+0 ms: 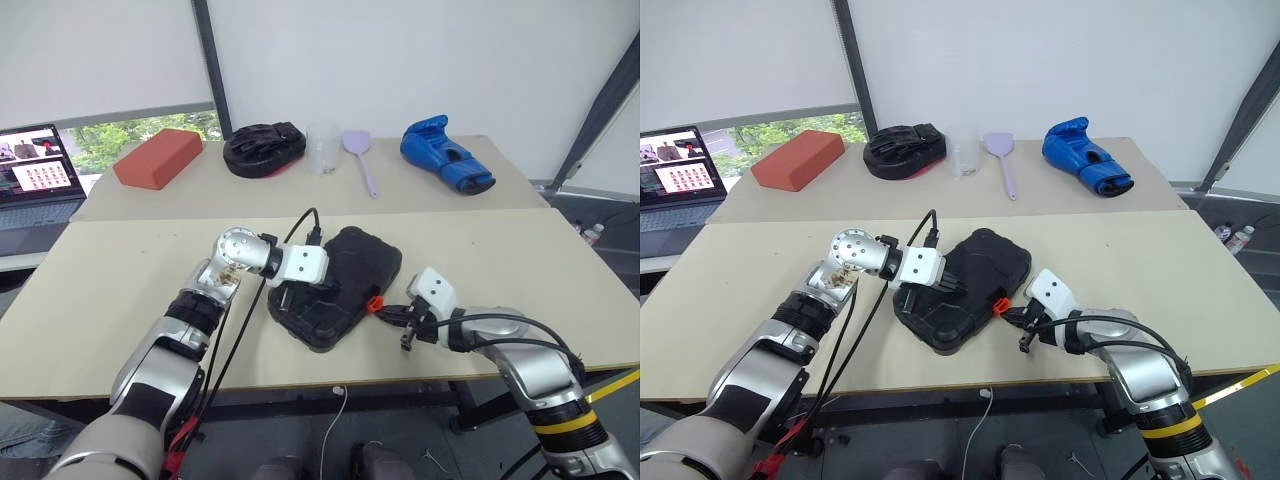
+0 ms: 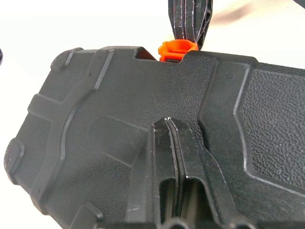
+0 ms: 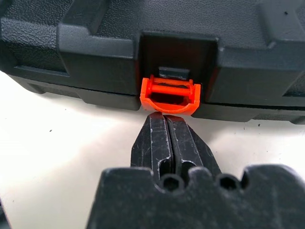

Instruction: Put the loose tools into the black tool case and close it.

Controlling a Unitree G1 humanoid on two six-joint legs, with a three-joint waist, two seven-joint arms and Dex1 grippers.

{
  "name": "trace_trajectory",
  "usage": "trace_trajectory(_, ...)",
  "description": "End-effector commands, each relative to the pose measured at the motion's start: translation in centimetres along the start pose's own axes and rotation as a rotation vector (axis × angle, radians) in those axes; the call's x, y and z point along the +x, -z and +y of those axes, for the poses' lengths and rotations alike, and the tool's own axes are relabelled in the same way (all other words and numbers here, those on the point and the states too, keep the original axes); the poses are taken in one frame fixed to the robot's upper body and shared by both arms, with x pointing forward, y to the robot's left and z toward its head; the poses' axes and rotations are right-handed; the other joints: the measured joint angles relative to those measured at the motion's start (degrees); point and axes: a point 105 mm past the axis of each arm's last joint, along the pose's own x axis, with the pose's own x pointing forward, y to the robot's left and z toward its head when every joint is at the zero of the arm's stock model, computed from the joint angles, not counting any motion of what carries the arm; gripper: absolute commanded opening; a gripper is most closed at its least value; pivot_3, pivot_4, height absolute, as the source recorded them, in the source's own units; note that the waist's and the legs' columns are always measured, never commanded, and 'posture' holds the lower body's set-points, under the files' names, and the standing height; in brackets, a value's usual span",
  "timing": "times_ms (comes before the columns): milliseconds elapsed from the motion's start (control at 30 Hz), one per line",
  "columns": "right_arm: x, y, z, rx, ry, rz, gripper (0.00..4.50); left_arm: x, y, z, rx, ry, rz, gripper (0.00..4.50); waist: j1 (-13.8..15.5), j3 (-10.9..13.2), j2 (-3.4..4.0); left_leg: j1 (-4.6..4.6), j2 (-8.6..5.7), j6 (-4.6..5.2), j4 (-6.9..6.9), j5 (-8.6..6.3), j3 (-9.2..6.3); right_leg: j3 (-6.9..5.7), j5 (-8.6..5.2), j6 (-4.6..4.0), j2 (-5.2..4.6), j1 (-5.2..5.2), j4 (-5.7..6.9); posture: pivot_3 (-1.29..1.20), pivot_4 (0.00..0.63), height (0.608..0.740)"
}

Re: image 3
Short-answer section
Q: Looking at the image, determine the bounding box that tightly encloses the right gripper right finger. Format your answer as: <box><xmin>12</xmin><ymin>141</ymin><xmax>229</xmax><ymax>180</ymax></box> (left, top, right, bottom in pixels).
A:
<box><xmin>165</xmin><ymin>114</ymin><xmax>224</xmax><ymax>178</ymax></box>

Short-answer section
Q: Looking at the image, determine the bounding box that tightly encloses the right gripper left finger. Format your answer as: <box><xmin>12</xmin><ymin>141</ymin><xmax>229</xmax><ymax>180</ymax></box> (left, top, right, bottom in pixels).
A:
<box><xmin>130</xmin><ymin>112</ymin><xmax>173</xmax><ymax>178</ymax></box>

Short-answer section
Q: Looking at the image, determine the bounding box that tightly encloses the orange case latch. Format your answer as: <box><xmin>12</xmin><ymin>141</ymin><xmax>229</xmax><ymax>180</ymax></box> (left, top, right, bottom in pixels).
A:
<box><xmin>139</xmin><ymin>74</ymin><xmax>202</xmax><ymax>117</ymax></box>

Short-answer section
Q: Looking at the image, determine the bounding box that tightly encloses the black plastic tool case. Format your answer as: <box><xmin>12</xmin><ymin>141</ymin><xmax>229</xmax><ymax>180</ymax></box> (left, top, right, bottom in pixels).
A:
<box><xmin>0</xmin><ymin>0</ymin><xmax>305</xmax><ymax>125</ymax></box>

